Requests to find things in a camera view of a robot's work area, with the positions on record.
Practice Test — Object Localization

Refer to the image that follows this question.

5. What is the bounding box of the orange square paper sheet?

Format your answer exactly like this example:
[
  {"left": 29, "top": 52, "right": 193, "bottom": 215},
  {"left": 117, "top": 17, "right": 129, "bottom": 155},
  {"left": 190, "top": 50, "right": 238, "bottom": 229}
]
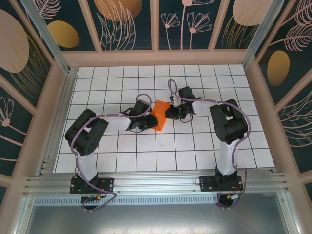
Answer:
[{"left": 151, "top": 99, "right": 173, "bottom": 132}]

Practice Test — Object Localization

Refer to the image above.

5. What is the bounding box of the grey metal sheet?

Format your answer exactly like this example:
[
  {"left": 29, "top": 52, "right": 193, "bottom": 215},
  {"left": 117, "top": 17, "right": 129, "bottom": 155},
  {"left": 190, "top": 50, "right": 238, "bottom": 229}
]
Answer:
[{"left": 18, "top": 204, "right": 297, "bottom": 234}]

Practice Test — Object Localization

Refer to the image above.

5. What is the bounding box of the long aluminium mounting rail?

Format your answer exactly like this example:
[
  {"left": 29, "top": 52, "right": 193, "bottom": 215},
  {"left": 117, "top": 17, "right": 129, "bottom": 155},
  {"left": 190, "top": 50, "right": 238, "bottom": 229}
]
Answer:
[{"left": 23, "top": 172, "right": 290, "bottom": 195}]

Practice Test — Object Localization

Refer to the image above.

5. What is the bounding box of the aluminium side rail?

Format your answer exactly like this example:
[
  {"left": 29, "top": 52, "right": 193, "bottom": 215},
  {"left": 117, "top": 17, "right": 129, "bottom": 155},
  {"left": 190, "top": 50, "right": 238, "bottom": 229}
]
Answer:
[{"left": 38, "top": 67, "right": 78, "bottom": 176}]

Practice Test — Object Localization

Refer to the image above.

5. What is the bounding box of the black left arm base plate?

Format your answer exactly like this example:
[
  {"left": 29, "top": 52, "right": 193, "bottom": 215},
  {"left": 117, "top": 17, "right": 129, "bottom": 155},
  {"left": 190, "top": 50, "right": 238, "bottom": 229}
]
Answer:
[{"left": 69, "top": 177, "right": 115, "bottom": 195}]

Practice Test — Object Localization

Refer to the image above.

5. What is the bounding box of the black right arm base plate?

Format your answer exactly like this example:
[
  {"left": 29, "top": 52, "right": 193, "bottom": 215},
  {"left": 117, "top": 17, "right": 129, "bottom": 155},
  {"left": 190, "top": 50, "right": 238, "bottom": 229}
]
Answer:
[{"left": 199, "top": 175, "right": 244, "bottom": 193}]

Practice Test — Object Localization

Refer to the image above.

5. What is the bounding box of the perforated metal cable duct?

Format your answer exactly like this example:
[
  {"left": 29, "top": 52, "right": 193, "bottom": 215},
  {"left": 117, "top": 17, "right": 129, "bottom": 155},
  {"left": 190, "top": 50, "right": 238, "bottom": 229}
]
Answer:
[{"left": 34, "top": 197, "right": 281, "bottom": 207}]

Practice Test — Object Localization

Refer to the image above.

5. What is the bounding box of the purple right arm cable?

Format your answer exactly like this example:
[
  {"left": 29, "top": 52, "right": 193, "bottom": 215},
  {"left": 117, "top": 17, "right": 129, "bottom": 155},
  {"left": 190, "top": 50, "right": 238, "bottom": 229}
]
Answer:
[{"left": 167, "top": 79, "right": 252, "bottom": 210}]

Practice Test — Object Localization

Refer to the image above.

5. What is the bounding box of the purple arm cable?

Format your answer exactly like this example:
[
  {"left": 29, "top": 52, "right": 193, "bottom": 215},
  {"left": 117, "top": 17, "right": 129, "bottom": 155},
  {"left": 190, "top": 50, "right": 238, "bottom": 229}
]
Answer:
[
  {"left": 70, "top": 94, "right": 154, "bottom": 213},
  {"left": 167, "top": 79, "right": 252, "bottom": 210}
]

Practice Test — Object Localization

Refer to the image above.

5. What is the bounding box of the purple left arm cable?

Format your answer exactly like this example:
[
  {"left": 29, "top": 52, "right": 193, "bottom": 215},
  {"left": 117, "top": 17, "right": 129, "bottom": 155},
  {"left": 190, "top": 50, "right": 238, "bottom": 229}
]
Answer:
[{"left": 70, "top": 94, "right": 154, "bottom": 213}]

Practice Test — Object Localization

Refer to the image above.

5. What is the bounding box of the aluminium corner post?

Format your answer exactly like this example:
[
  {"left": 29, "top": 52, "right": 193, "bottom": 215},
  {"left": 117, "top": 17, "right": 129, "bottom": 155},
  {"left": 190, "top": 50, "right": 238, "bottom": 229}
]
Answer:
[
  {"left": 19, "top": 0, "right": 71, "bottom": 74},
  {"left": 242, "top": 0, "right": 285, "bottom": 70}
]

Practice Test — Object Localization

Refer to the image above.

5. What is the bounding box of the aluminium frame bar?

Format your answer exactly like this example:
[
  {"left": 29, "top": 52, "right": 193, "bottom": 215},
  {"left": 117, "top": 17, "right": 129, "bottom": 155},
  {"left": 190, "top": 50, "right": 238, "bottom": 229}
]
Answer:
[
  {"left": 277, "top": 192, "right": 305, "bottom": 234},
  {"left": 9, "top": 195, "right": 37, "bottom": 234}
]

